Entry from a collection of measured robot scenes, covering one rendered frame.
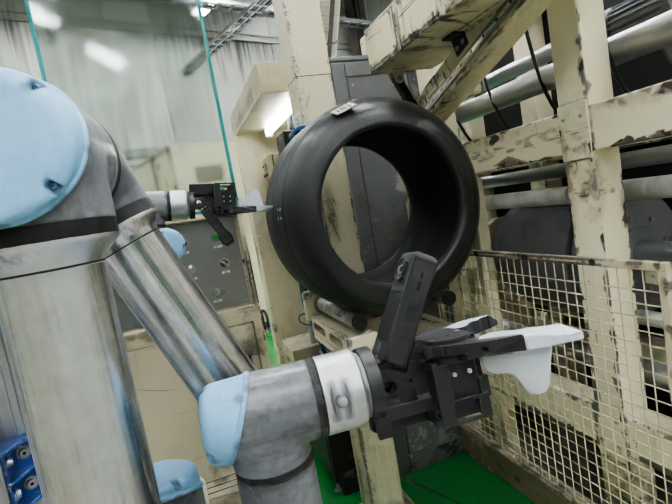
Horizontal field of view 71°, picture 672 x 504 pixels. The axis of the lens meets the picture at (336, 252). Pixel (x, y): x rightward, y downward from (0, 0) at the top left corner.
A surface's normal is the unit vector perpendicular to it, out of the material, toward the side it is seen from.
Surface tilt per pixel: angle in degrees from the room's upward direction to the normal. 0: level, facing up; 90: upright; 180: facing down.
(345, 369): 41
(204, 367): 92
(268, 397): 56
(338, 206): 90
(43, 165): 82
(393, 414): 82
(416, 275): 84
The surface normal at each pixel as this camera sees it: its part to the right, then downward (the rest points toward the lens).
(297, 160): -0.44, -0.24
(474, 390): 0.19, -0.07
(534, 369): -0.36, 0.04
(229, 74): 0.62, -0.03
